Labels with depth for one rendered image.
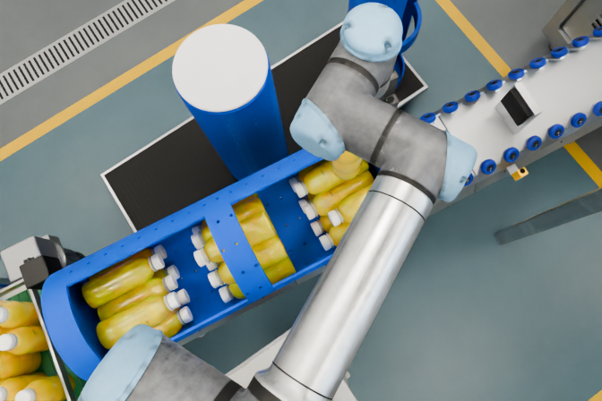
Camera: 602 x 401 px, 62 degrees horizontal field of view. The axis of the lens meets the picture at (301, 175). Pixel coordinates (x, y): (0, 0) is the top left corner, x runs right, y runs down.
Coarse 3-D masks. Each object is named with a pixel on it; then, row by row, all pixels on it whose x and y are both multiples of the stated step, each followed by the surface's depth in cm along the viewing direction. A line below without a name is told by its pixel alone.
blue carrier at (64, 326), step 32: (288, 160) 120; (224, 192) 119; (288, 192) 138; (160, 224) 118; (192, 224) 114; (224, 224) 112; (288, 224) 139; (96, 256) 116; (128, 256) 113; (192, 256) 136; (224, 256) 110; (320, 256) 130; (64, 288) 111; (192, 288) 135; (256, 288) 114; (64, 320) 107; (96, 320) 130; (192, 320) 128; (64, 352) 107; (96, 352) 122
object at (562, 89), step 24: (600, 48) 152; (528, 72) 151; (552, 72) 151; (576, 72) 150; (600, 72) 150; (552, 96) 149; (576, 96) 148; (600, 96) 148; (456, 120) 148; (480, 120) 148; (552, 120) 147; (600, 120) 151; (480, 144) 146; (504, 144) 145; (552, 144) 149; (504, 168) 147; (288, 288) 145; (240, 312) 143; (192, 336) 141
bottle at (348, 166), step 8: (344, 152) 96; (336, 160) 100; (344, 160) 98; (352, 160) 99; (360, 160) 103; (336, 168) 105; (344, 168) 103; (352, 168) 103; (360, 168) 108; (344, 176) 108; (352, 176) 109
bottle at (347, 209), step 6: (366, 186) 124; (354, 192) 124; (360, 192) 122; (366, 192) 122; (348, 198) 122; (354, 198) 122; (360, 198) 121; (342, 204) 122; (348, 204) 121; (354, 204) 121; (360, 204) 121; (336, 210) 122; (342, 210) 122; (348, 210) 121; (354, 210) 121; (342, 216) 122; (348, 216) 121; (354, 216) 121; (342, 222) 123; (348, 222) 123
